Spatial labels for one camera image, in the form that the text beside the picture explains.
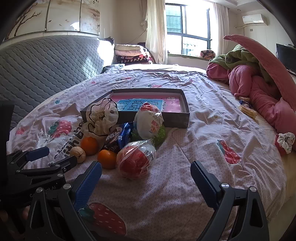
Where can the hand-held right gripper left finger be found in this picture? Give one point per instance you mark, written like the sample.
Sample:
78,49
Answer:
89,183

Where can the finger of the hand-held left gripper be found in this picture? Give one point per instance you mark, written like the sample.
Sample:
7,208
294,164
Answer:
37,154
60,165

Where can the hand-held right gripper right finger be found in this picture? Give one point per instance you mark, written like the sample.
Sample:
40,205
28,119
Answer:
203,183

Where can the walnut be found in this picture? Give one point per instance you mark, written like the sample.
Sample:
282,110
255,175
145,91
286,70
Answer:
78,154

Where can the orange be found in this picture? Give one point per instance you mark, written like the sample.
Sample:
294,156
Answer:
106,159
89,146

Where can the red apple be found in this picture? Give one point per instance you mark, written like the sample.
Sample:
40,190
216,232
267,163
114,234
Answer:
134,162

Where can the blue cookie packet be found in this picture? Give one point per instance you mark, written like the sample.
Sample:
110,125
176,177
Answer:
115,139

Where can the green fuzzy scrunchie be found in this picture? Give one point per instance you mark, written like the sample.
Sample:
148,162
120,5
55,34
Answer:
160,136

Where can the grey cardboard box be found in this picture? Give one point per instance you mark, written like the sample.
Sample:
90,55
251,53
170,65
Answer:
175,120

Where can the red white snack packet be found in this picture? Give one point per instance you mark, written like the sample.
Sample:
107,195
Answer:
148,125

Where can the long yellow snack packet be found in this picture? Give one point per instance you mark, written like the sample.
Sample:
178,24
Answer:
248,111

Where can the pink and blue book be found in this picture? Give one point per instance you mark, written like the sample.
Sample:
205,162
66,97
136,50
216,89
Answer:
171,104

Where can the grey quilted headboard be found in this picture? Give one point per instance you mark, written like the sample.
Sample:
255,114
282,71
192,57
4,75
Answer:
46,67

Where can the small blue snack packet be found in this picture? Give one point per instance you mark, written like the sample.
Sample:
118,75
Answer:
243,102

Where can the white and red scrunchie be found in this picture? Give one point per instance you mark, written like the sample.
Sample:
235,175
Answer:
285,142

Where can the small yellow snack packet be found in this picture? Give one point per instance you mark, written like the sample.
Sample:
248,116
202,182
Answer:
245,98

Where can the pink quilt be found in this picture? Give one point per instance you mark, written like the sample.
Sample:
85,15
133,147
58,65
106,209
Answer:
254,92

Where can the dark patterned cloth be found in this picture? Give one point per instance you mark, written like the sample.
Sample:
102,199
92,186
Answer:
112,68

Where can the small pink patterned blanket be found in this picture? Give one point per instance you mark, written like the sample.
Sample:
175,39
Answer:
208,54

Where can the dark patterned folded blanket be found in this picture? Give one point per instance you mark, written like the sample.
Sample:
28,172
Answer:
134,60

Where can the pink folded blanket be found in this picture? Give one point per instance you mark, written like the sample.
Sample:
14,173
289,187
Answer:
131,53

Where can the cream folded blanket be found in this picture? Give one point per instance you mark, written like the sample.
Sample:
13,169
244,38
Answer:
129,47

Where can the pink green blanket pile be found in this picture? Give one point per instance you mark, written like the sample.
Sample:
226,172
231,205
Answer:
266,60

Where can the black television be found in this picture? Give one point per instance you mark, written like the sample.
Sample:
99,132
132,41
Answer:
286,58

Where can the cream curtain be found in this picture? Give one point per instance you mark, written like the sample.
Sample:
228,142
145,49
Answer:
156,30
219,27

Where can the window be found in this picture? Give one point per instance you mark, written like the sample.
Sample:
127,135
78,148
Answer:
196,23

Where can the white air conditioner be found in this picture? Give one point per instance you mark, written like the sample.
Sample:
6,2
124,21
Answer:
254,19

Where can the floral printed wall cabinet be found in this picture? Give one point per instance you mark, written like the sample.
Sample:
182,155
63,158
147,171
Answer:
62,16

